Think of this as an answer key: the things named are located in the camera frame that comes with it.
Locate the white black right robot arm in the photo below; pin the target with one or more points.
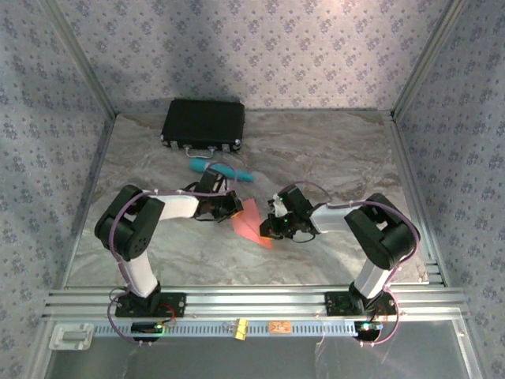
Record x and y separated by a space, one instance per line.
331 219

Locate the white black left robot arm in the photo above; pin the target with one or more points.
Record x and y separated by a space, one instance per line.
177 207

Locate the teal marker pen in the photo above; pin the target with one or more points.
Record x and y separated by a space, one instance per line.
195 163

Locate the black briefcase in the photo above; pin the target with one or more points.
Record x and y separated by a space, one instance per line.
203 122

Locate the orange label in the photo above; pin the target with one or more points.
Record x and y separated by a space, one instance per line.
280 327

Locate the yellow binder clip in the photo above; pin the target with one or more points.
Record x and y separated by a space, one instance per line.
240 329

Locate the black left controller board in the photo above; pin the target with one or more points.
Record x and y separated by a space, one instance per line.
144 327

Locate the black controller board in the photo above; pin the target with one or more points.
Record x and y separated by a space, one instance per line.
144 327
367 327

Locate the black right controller board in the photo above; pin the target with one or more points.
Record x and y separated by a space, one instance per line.
367 327

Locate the aluminium mounting rail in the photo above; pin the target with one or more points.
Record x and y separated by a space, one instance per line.
256 300

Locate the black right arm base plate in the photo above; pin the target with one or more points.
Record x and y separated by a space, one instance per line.
335 304

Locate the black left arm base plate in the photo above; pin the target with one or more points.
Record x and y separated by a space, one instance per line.
177 304

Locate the aluminium side rail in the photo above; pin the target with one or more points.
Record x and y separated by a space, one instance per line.
91 197
405 158

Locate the aluminium frame post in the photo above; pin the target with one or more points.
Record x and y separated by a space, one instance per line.
86 65
427 59

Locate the white metal bracket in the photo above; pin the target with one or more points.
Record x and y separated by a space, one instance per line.
71 336

